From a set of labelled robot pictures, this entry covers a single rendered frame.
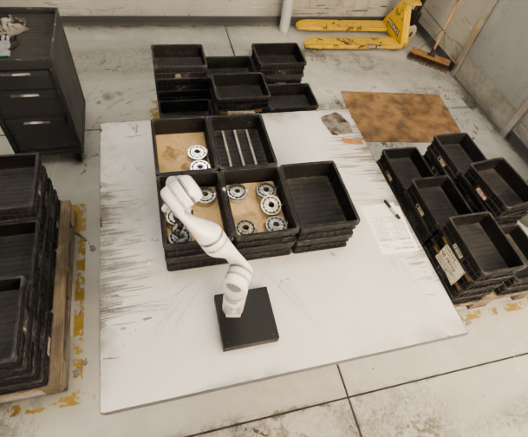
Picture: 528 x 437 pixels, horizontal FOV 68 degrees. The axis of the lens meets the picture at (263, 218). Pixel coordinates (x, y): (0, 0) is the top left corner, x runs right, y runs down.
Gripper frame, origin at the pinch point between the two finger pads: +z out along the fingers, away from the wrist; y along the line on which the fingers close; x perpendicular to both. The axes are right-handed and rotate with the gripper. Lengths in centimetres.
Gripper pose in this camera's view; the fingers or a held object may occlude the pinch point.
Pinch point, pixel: (183, 230)
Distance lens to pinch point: 176.7
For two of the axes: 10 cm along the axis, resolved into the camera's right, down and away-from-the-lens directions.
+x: -8.7, -4.5, 1.8
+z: -1.3, 5.8, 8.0
